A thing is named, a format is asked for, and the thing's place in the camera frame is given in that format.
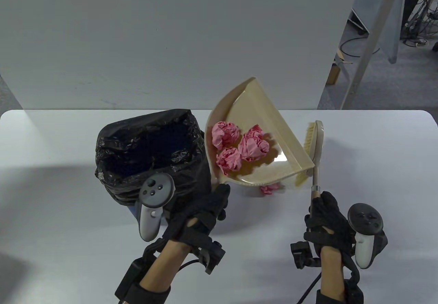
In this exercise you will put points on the person's left hand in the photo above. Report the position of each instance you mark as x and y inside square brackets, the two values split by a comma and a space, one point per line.
[195, 222]

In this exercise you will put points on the person's right hand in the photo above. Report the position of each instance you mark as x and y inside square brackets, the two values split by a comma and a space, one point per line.
[325, 218]

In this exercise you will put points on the black plastic trash bag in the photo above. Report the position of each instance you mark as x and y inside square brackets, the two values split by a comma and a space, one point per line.
[191, 181]

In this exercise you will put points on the single pink paper ball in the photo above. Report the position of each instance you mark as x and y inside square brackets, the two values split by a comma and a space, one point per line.
[268, 189]

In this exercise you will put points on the blue recycling bin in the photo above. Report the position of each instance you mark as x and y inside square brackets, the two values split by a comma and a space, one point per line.
[160, 140]

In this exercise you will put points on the pile of pink paper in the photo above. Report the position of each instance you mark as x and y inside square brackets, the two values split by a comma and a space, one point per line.
[253, 146]

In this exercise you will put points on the beige plastic dustpan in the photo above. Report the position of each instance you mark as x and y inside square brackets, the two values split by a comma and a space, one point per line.
[270, 119]

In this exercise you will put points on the black right forearm box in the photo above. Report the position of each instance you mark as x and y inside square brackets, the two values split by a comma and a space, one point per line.
[354, 293]

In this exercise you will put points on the person's right forearm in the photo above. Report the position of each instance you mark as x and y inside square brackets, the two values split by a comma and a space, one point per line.
[330, 273]

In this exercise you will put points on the black left forearm box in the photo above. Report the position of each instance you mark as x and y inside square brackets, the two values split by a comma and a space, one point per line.
[130, 276]

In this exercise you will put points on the person's left forearm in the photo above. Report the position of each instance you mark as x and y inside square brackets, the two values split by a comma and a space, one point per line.
[160, 266]

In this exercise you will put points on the grey right hand controller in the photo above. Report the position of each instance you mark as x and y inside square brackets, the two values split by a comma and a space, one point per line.
[364, 216]

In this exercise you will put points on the grey hand controller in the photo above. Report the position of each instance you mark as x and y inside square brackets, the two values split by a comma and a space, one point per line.
[157, 187]
[364, 216]

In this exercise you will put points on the grey left hand controller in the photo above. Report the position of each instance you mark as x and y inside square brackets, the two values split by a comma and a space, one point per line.
[157, 187]

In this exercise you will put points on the white table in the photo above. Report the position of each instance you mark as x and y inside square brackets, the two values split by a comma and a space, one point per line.
[376, 215]

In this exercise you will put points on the wooden block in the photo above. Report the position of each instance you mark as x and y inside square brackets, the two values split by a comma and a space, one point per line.
[333, 75]

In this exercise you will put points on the white partition panel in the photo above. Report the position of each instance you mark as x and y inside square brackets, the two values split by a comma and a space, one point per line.
[171, 44]

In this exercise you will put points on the grey slanted support beam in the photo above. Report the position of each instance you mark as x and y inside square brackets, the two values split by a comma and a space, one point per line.
[373, 44]

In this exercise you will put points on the grey blue panel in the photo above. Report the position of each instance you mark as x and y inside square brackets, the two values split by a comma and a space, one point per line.
[390, 44]

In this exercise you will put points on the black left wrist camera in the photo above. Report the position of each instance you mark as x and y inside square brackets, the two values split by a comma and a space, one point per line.
[214, 254]

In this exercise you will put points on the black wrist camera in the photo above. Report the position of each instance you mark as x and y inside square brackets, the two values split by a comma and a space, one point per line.
[301, 252]
[214, 254]

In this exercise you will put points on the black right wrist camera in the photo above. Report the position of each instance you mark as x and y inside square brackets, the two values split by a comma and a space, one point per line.
[301, 252]

